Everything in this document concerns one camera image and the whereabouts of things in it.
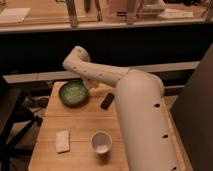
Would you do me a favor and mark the green ceramic bowl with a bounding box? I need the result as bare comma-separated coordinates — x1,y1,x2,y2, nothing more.
58,80,88,106

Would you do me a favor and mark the white paper sheet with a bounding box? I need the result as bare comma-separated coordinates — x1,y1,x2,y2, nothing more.
0,8,30,24

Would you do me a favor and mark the white paper cup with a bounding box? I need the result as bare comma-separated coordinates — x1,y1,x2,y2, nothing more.
90,131,112,155

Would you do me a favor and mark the small black rectangular object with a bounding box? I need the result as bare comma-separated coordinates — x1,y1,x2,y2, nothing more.
100,93,114,110

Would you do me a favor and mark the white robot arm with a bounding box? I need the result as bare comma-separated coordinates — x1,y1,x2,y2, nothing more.
63,46,180,171

